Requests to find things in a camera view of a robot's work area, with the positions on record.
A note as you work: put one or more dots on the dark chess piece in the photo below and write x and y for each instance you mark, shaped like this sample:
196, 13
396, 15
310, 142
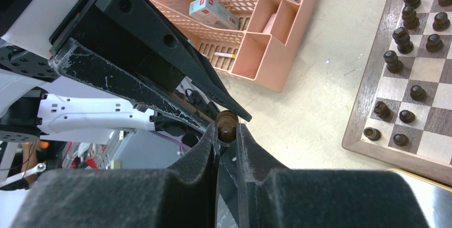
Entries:
406, 116
371, 134
381, 110
401, 140
227, 125

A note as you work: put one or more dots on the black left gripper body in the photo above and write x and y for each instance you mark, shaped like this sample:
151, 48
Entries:
84, 23

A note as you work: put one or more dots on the small red white box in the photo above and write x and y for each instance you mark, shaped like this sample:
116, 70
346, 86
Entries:
213, 14

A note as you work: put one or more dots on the wooden chess board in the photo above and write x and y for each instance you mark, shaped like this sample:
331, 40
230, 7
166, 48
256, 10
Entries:
409, 68

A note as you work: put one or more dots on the metal gold-rimmed tin tray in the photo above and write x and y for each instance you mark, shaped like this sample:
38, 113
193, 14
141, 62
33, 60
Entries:
433, 198

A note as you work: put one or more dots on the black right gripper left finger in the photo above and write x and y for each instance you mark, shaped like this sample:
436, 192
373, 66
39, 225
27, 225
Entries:
182, 195

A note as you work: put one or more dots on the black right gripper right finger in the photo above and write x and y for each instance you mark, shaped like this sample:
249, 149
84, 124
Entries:
272, 195

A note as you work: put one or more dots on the orange plastic basket tray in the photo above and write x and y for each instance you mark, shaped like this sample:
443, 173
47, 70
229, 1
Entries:
267, 47

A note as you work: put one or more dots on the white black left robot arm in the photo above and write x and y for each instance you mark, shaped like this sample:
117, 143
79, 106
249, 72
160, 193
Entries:
26, 26

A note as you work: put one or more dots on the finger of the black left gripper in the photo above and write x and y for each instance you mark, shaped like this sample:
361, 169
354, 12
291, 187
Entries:
77, 62
152, 48

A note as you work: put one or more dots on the dark chess piece on board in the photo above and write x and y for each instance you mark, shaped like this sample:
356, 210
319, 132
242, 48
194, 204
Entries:
381, 110
371, 134
406, 116

